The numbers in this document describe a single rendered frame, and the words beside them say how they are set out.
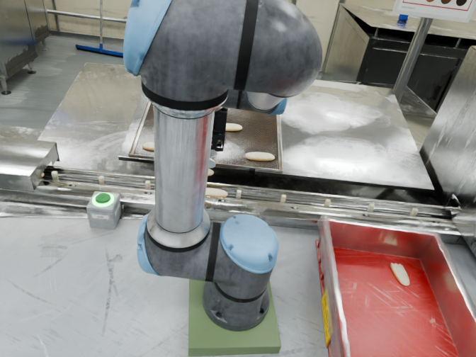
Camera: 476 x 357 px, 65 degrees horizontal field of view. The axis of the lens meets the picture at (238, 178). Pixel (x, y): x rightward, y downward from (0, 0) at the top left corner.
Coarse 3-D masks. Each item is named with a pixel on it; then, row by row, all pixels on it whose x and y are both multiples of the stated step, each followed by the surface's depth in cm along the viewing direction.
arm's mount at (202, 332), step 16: (192, 288) 85; (192, 304) 82; (272, 304) 85; (192, 320) 80; (208, 320) 80; (272, 320) 82; (192, 336) 77; (208, 336) 77; (224, 336) 78; (240, 336) 78; (256, 336) 79; (272, 336) 79; (192, 352) 76; (208, 352) 77; (224, 352) 77; (240, 352) 78; (256, 352) 79; (272, 352) 79
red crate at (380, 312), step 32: (320, 256) 101; (352, 256) 104; (384, 256) 106; (352, 288) 95; (384, 288) 96; (416, 288) 98; (352, 320) 88; (384, 320) 89; (416, 320) 90; (352, 352) 81; (384, 352) 82; (416, 352) 83; (448, 352) 84
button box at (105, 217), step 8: (96, 192) 103; (104, 192) 103; (88, 208) 98; (96, 208) 98; (104, 208) 98; (112, 208) 98; (120, 208) 106; (88, 216) 100; (96, 216) 100; (104, 216) 100; (112, 216) 100; (96, 224) 101; (104, 224) 101; (112, 224) 101
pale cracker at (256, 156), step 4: (252, 152) 125; (256, 152) 125; (260, 152) 126; (264, 152) 126; (248, 156) 124; (252, 156) 124; (256, 156) 124; (260, 156) 124; (264, 156) 125; (268, 156) 125; (272, 156) 125; (256, 160) 124; (260, 160) 124; (264, 160) 124; (268, 160) 124
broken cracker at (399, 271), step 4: (392, 264) 102; (396, 264) 102; (400, 264) 102; (392, 268) 101; (396, 268) 101; (400, 268) 101; (392, 272) 101; (396, 272) 100; (400, 272) 100; (404, 272) 100; (396, 276) 100; (400, 276) 99; (404, 276) 99; (400, 280) 98; (404, 280) 98; (408, 280) 99; (404, 284) 98; (408, 284) 98
